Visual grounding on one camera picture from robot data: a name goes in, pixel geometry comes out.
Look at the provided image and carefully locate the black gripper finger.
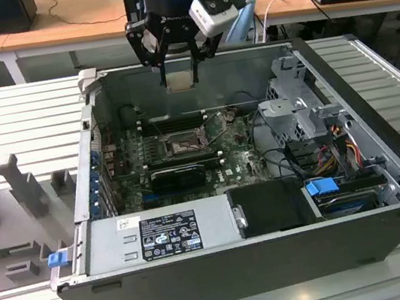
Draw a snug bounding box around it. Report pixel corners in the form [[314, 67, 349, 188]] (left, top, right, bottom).
[[123, 14, 173, 93], [186, 33, 229, 84]]

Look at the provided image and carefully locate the small square CPU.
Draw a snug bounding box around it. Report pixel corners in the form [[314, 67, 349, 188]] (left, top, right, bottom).
[[164, 69, 197, 94]]

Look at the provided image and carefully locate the metal socket cover frame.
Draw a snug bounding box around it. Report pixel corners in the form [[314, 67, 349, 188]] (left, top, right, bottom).
[[197, 108, 240, 147]]

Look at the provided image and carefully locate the thin metal locking lever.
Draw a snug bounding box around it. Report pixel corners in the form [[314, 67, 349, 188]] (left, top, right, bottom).
[[198, 112, 213, 130], [152, 117, 169, 144]]

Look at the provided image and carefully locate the black RAM slot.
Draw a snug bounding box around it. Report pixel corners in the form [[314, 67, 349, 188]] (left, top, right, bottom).
[[140, 109, 204, 128], [147, 154, 222, 177], [146, 147, 217, 168]]

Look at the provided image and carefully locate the CPU socket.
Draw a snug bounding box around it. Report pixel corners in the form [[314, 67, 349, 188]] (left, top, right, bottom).
[[160, 127, 211, 157]]

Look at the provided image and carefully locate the blue expansion slot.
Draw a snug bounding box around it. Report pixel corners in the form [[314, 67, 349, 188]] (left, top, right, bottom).
[[141, 192, 157, 210]]

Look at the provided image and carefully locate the small black box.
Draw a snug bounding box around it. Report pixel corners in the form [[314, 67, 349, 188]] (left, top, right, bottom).
[[123, 0, 150, 30]]

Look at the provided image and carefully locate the pale blue chair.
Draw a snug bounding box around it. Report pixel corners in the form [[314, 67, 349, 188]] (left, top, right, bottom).
[[221, 0, 264, 47]]

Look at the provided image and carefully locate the black cylindrical board component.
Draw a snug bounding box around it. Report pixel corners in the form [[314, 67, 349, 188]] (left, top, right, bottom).
[[118, 104, 140, 127]]

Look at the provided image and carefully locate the grey metal drive cage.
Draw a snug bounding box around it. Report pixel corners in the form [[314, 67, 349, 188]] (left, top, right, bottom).
[[249, 46, 358, 150]]

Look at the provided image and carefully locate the green motherboard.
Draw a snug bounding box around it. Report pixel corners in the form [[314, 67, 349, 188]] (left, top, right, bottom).
[[99, 100, 279, 216]]

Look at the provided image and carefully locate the black graphics card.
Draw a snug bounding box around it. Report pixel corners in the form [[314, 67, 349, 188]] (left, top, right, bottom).
[[149, 162, 209, 196]]

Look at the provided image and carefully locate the black plastic shroud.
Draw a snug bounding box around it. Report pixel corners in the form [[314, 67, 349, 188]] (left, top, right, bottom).
[[224, 173, 326, 240]]

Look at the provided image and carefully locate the blue disk carrier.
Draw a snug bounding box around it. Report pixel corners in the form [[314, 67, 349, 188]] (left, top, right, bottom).
[[303, 175, 343, 211]]

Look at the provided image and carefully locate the grey metal power supply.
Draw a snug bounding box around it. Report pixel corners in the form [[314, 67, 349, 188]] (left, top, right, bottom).
[[76, 191, 248, 278]]

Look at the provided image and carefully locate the hard disk drive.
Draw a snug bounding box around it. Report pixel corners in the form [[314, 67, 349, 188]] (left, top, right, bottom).
[[316, 186, 383, 222]]

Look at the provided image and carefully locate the black open PC case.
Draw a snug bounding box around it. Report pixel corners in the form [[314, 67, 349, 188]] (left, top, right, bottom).
[[17, 21, 400, 300]]

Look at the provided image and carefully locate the blue plastic latch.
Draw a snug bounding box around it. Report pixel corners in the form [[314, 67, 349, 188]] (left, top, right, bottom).
[[44, 250, 69, 270]]

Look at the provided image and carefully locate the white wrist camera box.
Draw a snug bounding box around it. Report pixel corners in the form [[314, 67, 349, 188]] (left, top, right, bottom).
[[186, 0, 243, 41]]

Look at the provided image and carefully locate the grey plastic case handle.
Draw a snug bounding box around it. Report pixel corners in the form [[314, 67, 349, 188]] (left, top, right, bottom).
[[74, 68, 103, 108]]

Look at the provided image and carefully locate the white cable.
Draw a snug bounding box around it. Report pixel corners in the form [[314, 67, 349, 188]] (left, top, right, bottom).
[[258, 0, 292, 42]]

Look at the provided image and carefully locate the black cable loop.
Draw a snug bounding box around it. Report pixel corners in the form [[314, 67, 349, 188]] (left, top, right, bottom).
[[255, 143, 305, 187]]

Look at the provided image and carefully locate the silver shroud handle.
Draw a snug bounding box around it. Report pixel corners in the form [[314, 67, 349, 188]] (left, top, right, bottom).
[[231, 203, 250, 229]]

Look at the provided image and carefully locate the yellow wire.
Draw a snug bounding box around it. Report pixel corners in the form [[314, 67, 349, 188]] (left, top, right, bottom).
[[346, 135, 364, 168]]

